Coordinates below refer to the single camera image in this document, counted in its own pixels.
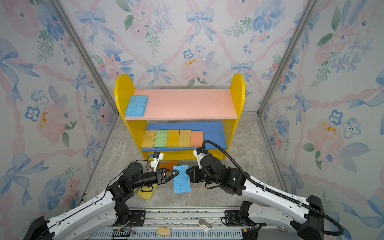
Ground dull yellow sponge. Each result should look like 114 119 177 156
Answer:
141 131 156 149

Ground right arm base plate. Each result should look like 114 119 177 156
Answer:
224 209 267 228

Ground yellow shelf pink blue boards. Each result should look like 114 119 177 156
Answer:
115 73 246 161

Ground dark orange sponge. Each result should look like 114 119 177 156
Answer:
159 161 178 170

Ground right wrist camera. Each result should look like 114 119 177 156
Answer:
193 147 209 169

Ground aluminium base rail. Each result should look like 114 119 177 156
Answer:
82 205 300 240

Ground tan yellow sponge front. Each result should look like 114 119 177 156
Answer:
178 130 192 148

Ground blue sponge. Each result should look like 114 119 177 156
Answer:
173 165 191 194
125 96 148 117

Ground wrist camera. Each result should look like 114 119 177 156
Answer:
150 151 164 171
193 147 209 169

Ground light orange sponge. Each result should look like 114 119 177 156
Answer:
191 131 204 149

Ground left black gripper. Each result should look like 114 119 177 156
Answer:
131 168 179 191

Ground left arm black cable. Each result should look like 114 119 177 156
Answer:
103 158 152 199

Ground green sponge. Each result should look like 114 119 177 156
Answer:
154 130 168 148

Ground small wooden block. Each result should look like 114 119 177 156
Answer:
157 227 172 237

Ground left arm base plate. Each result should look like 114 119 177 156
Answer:
120 210 147 227

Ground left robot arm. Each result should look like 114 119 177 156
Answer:
24 161 179 240

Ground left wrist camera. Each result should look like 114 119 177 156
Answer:
150 151 164 171

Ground metal clip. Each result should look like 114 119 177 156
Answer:
199 219 213 235

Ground bright yellow sponge left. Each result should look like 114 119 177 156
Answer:
137 185 158 201

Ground deep yellow sponge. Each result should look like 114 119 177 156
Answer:
166 130 180 148

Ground blue sponge front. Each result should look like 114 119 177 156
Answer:
173 165 191 194

